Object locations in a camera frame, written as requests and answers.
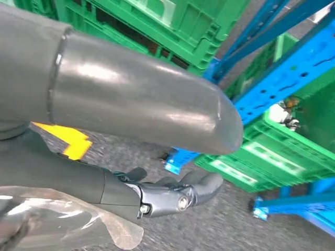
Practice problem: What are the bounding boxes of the blue steel shelf rack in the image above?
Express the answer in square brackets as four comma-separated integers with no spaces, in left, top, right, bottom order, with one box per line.
[164,0,335,238]

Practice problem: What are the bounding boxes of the green plastic crate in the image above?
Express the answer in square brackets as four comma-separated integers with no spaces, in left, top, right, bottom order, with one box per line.
[225,32,299,101]
[14,0,250,76]
[195,67,335,193]

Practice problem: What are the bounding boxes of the clear plastic film flap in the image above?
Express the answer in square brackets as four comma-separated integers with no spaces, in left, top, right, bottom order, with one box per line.
[0,186,144,251]

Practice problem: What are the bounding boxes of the loose small parts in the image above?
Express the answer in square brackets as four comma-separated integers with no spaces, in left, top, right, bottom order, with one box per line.
[268,97,302,132]

